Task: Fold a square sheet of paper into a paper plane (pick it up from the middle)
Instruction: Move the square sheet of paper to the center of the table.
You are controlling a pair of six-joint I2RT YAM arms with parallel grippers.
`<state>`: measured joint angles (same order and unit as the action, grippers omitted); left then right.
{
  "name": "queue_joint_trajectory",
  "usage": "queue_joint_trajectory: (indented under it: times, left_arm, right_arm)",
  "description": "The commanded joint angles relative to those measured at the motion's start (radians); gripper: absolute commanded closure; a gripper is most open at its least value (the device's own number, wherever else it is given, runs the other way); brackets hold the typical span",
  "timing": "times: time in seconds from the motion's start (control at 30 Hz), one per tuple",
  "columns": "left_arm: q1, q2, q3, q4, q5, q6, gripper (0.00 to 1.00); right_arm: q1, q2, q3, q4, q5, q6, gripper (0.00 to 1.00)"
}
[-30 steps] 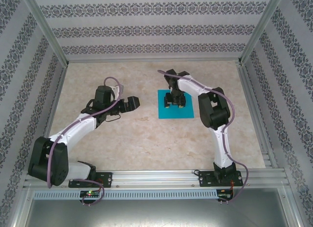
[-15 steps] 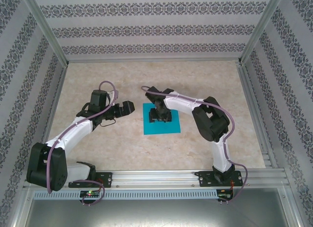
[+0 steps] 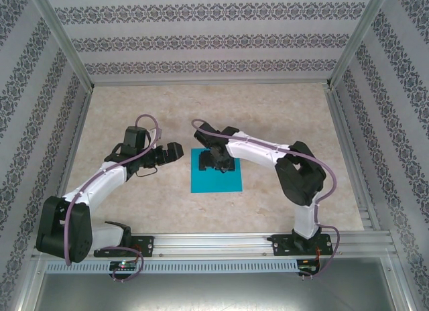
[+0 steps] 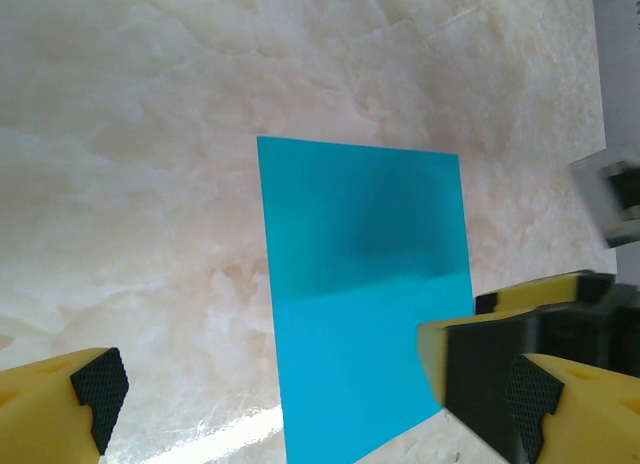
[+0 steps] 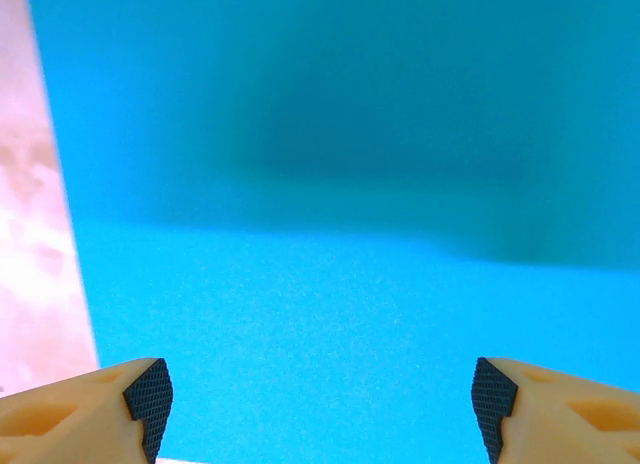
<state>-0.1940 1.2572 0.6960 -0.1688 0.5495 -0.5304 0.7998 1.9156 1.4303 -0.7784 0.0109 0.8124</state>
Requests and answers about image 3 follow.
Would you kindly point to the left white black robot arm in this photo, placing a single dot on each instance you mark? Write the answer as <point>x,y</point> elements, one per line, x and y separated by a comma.
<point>100,180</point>

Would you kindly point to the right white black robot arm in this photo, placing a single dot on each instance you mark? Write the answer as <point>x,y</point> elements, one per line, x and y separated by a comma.
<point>254,150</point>

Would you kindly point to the grey metal sheet panel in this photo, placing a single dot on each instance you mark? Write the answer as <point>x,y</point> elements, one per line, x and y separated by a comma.
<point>214,291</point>

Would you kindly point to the aluminium mounting rail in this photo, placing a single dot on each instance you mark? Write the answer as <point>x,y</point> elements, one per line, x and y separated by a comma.
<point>214,244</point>

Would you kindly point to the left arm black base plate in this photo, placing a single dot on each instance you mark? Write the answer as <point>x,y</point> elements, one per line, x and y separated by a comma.
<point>144,244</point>

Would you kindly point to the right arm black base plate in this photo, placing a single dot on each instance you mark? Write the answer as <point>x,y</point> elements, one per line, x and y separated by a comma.
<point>281,250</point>

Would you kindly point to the aluminium side rail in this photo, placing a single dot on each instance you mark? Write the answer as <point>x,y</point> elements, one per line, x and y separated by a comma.
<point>352,157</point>

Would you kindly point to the aluminium frame post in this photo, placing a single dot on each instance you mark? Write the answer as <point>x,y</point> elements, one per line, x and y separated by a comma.
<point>358,36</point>
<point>64,36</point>

